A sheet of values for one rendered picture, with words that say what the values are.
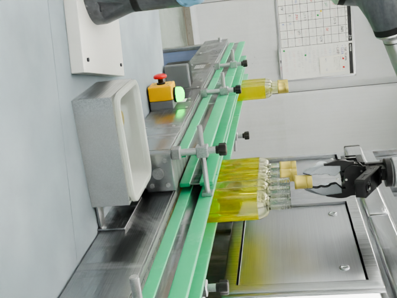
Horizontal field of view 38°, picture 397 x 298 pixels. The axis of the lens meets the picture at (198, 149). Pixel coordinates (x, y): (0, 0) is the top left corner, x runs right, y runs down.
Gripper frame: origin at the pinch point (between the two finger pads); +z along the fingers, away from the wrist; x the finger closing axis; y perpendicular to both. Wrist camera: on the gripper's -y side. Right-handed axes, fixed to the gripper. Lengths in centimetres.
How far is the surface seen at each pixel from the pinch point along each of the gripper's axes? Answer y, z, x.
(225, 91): 44, 23, 15
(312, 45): 582, -33, -51
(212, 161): 2.4, 23.9, 6.3
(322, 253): -13.6, -1.4, -12.9
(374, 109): 585, -102, -138
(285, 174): 4.2, 5.6, 0.8
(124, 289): -57, 33, 5
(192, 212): -23.0, 26.1, 3.6
